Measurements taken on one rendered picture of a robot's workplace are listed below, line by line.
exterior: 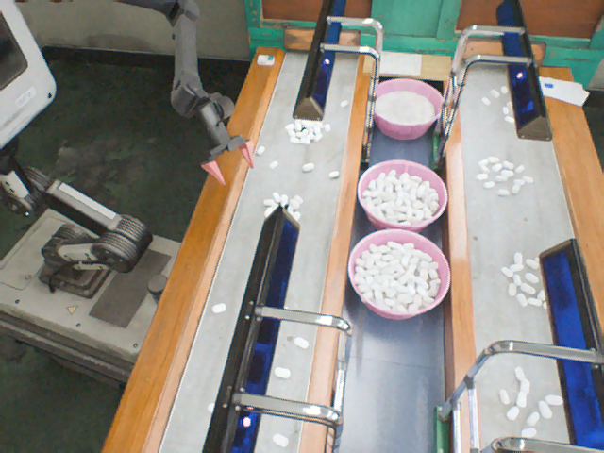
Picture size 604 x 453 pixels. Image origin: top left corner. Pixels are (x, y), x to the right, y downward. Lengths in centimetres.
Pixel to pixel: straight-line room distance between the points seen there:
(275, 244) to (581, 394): 56
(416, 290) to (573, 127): 86
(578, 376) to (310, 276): 68
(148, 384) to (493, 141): 130
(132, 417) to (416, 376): 68
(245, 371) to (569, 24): 171
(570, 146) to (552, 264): 82
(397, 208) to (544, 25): 94
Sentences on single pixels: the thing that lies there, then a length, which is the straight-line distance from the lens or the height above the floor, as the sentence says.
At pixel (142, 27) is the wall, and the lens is 338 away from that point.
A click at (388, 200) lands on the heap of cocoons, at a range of 149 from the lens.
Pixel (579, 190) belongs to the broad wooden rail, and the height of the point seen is 76.
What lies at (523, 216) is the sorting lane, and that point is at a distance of 154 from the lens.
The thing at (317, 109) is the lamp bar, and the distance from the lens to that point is 123.
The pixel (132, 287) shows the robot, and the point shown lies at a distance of 169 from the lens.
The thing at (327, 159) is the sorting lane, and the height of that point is 74.
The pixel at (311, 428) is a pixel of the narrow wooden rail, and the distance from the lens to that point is 111.
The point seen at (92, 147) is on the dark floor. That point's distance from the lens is 301.
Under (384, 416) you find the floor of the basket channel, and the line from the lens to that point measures 122.
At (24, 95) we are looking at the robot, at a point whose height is 119.
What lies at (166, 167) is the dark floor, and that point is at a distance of 273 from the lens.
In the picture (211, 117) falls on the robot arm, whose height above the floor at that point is 106.
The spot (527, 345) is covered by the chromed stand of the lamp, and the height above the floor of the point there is 112.
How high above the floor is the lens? 184
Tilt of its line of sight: 52 degrees down
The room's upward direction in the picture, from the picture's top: 3 degrees counter-clockwise
